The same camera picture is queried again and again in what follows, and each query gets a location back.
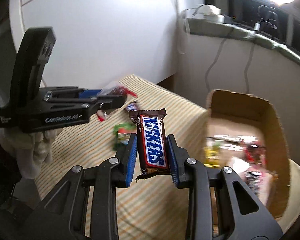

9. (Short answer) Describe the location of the red clear snack packet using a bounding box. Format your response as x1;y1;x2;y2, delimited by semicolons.
96;81;138;122

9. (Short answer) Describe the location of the Snickers bar Chinese label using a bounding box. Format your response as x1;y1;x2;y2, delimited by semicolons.
125;101;140;112

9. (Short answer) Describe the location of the Snickers bar English label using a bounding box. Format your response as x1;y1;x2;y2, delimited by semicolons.
129;108;170;181

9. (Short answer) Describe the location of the white gloved left hand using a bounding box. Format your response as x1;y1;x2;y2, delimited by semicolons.
0;128;62;179

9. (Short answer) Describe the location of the green snack packet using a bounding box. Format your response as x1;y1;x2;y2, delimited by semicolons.
113;122;136;151

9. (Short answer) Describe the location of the bread packet in box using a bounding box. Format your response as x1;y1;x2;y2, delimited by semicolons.
226;157;277;206

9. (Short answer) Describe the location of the red wrapper in box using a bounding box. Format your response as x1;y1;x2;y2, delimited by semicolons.
244;143;267;166

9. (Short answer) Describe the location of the yellow snack packet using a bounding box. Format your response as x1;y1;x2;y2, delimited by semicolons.
204;137;222;168

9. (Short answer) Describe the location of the brown cardboard box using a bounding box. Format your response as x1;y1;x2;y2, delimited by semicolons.
207;89;290;218

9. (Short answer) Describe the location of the grey windowsill mat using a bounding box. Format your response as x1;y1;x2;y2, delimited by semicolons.
184;18;300;66

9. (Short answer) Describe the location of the white power adapter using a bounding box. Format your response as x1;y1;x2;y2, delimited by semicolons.
192;4;225;23

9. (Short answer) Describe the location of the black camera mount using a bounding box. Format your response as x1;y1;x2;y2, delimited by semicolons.
9;27;56;104

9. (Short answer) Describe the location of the white cable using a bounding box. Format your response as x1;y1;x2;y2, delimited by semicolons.
176;7;198;55

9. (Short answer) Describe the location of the black cable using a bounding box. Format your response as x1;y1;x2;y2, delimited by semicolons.
204;27;256;93

